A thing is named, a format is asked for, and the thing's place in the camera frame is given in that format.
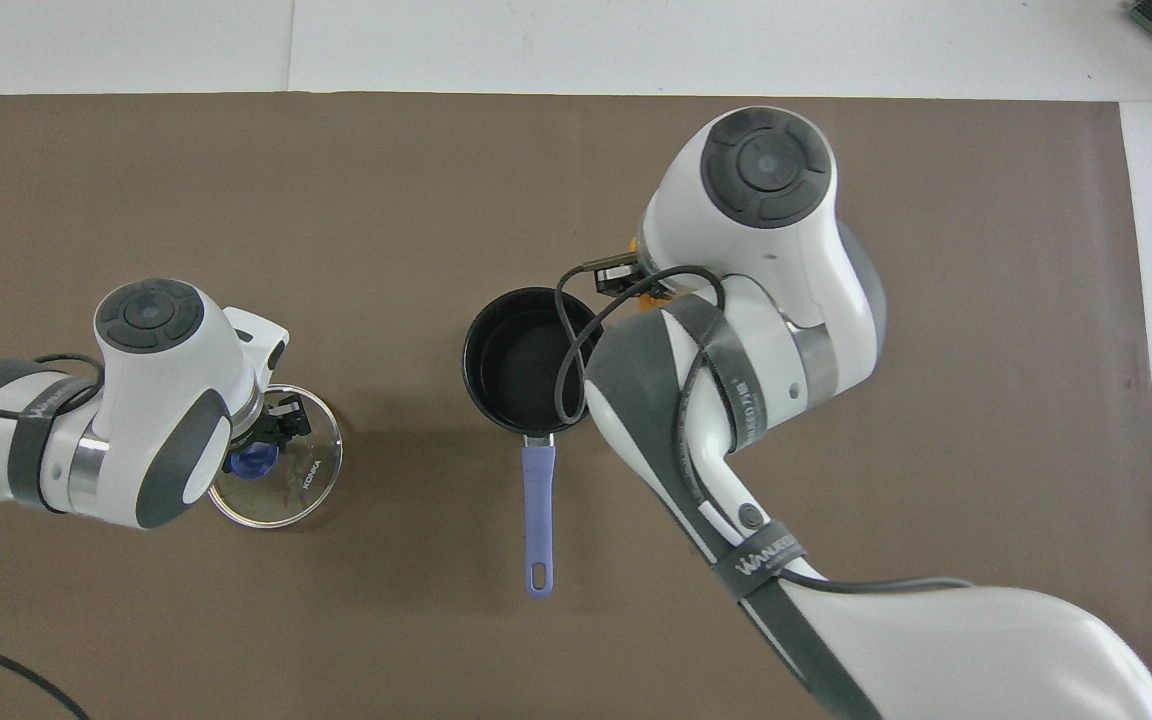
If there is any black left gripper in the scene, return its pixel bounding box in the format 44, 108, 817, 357
230, 395, 314, 465

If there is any glass lid with blue knob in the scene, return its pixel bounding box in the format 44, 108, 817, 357
208, 385, 344, 529

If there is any yellow corn cob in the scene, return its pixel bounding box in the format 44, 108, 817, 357
629, 235, 697, 302

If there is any brown table mat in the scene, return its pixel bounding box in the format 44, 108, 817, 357
0, 93, 1152, 720

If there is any blue pot with handle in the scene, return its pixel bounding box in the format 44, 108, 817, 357
463, 288, 605, 599

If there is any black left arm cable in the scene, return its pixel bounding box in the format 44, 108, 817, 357
0, 352, 104, 720

